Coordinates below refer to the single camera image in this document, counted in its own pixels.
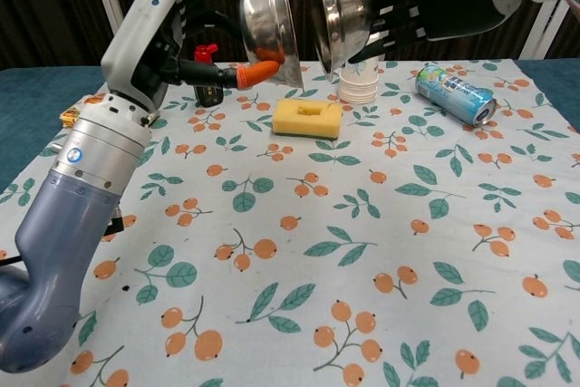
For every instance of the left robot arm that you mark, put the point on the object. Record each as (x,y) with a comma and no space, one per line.
(59,224)

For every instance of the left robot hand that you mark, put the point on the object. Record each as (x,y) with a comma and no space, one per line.
(136,42)

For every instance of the black bottle red cap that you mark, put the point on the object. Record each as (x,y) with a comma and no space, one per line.
(208,97)

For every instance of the metal bowl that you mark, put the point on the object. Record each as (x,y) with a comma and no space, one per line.
(267,15)
(344,11)

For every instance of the floral tablecloth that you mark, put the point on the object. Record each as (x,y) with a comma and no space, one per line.
(290,224)

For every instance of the yellow snack box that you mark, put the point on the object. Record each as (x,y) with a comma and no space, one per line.
(71,116)

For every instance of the stack of paper cups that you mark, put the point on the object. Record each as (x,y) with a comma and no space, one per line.
(358,88)

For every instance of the blue drink can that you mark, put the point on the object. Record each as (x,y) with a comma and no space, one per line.
(457,97)

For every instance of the yellow sponge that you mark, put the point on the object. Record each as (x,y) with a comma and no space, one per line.
(290,124)

